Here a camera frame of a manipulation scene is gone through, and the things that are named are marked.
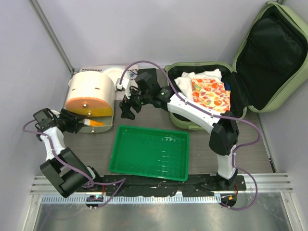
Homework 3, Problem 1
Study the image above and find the blue garment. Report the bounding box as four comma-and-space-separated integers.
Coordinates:
224, 82, 231, 91

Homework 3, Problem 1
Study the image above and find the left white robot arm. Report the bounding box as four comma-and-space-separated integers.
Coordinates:
33, 108, 103, 198

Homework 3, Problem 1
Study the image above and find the white slotted cable duct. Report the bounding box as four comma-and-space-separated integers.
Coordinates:
41, 194, 221, 205

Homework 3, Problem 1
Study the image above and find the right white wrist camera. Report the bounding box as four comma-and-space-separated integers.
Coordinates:
115, 78, 130, 92

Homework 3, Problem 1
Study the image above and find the patterned cloth placemat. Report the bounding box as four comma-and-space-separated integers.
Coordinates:
75, 65, 139, 102

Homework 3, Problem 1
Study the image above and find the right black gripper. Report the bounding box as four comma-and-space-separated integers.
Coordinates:
119, 86, 151, 120

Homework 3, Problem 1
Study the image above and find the cream round drawer cabinet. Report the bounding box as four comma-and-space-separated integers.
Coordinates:
65, 71, 116, 133

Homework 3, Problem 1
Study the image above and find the green hard-shell suitcase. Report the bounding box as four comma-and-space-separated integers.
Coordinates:
165, 1, 308, 118

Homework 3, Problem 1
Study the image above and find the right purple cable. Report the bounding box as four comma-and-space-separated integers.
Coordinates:
119, 60, 262, 210

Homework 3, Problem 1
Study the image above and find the white garment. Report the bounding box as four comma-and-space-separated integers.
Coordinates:
174, 69, 222, 100

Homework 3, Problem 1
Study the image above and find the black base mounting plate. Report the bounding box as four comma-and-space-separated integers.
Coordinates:
74, 173, 247, 197

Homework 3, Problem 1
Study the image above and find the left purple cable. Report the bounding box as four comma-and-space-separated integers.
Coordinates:
22, 119, 127, 208

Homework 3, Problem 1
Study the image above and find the white paper plate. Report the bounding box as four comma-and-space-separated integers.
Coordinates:
102, 67, 125, 79

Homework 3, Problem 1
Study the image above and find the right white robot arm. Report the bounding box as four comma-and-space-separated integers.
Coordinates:
115, 72, 239, 190

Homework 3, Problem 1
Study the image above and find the purple cable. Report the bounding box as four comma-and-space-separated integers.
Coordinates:
22, 119, 127, 208
119, 60, 262, 210

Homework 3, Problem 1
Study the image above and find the floral orange cloth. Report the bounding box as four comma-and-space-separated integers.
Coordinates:
192, 78, 231, 113

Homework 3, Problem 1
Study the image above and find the green plastic tray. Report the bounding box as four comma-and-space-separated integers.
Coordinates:
109, 125, 190, 181

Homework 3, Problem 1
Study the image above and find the orange tube white cap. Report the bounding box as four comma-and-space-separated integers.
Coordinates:
83, 118, 104, 127

